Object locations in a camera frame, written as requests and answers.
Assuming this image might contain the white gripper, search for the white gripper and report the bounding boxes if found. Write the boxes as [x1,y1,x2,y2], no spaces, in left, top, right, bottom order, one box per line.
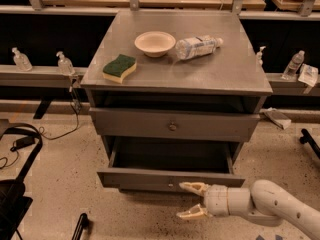
[177,182,251,220]

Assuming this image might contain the grey drawer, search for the grey drawer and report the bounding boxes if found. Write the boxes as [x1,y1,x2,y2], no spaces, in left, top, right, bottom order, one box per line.
[89,108,260,142]
[96,137,246,193]

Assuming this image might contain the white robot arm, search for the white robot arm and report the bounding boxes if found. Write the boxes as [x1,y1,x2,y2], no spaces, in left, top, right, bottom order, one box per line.
[177,180,320,240]

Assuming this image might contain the grey top drawer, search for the grey top drawer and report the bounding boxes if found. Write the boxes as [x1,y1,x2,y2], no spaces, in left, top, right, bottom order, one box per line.
[89,108,260,142]

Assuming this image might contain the grey wooden drawer cabinet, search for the grey wooden drawer cabinet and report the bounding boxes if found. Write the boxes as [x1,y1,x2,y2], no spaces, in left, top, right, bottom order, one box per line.
[80,9,274,165]

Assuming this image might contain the grey box on floor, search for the grey box on floor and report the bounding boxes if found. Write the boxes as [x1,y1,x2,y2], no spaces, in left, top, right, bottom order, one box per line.
[263,108,291,130]

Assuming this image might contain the black stand leg bottom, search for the black stand leg bottom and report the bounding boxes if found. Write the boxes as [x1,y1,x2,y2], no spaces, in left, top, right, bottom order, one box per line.
[71,213,90,240]

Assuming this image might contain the black stand leg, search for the black stand leg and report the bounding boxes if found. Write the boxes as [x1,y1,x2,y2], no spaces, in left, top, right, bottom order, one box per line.
[71,213,90,240]
[299,129,320,159]

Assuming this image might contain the black stand leg right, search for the black stand leg right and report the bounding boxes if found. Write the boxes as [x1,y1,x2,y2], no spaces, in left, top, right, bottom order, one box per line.
[299,129,320,159]

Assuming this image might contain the clear plastic water bottle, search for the clear plastic water bottle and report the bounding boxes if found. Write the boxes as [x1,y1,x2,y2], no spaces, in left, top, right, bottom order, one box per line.
[175,35,223,60]

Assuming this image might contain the green yellow sponge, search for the green yellow sponge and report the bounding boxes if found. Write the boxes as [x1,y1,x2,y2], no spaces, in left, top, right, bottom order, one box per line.
[103,54,137,83]

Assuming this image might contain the small white pump bottle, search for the small white pump bottle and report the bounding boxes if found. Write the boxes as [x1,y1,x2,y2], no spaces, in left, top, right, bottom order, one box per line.
[256,46,266,66]

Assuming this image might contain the white paper bowl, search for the white paper bowl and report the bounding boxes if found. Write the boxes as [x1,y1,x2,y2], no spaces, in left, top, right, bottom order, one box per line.
[134,31,176,58]

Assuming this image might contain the white plastic packet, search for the white plastic packet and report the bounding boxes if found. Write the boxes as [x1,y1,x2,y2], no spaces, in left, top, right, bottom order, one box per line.
[298,64,318,87]

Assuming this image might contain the upright clear water bottle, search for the upright clear water bottle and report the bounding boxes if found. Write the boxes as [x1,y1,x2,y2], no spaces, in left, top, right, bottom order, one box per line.
[281,50,305,80]

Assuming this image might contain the black power adapter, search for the black power adapter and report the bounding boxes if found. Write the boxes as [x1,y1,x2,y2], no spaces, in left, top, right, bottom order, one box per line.
[10,136,35,152]

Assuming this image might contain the clear sanitizer bottle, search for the clear sanitizer bottle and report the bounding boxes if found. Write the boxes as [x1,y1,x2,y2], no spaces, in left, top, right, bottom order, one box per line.
[56,51,75,76]
[12,47,32,71]

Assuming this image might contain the clear sanitizer bottle far left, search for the clear sanitizer bottle far left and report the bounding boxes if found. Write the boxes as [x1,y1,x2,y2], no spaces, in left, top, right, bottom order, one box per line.
[12,47,32,71]

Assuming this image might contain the black cable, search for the black cable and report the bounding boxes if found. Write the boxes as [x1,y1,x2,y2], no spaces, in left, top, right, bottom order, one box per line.
[37,80,83,142]

